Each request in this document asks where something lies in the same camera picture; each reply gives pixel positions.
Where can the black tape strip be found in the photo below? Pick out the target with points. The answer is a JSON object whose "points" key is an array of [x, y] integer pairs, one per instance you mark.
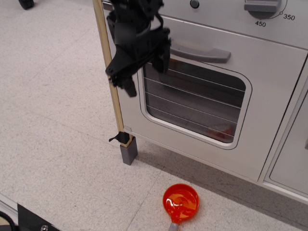
{"points": [[121, 137]]}

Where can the white toy oven door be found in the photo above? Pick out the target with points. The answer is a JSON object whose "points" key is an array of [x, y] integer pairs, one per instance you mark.
{"points": [[254, 92]]}

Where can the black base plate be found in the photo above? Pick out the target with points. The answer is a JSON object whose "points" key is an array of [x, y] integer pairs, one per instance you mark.
{"points": [[29, 221]]}

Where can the toy salmon sushi piece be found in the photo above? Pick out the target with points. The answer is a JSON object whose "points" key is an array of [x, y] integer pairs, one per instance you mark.
{"points": [[222, 132]]}

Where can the aluminium frame rail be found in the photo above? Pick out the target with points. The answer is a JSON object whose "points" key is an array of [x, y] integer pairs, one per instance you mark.
{"points": [[9, 207]]}

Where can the white toy kitchen cabinet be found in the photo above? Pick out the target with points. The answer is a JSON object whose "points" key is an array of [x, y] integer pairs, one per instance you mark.
{"points": [[223, 82]]}

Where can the grey temperature knob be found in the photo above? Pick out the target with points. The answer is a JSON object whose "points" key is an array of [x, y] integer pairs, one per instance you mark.
{"points": [[262, 9]]}

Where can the black caster wheel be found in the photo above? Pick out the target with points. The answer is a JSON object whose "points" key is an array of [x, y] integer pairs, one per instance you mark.
{"points": [[26, 4]]}

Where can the grey oven door handle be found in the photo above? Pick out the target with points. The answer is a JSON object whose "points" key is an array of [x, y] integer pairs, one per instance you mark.
{"points": [[213, 55]]}

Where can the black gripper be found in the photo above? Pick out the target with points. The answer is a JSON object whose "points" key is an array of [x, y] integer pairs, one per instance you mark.
{"points": [[153, 47]]}

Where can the orange toy frying pan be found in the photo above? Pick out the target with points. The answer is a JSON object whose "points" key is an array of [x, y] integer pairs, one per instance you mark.
{"points": [[181, 202]]}

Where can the white cabinet drawer door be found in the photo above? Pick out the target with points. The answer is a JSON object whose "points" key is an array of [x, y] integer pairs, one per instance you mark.
{"points": [[289, 167]]}

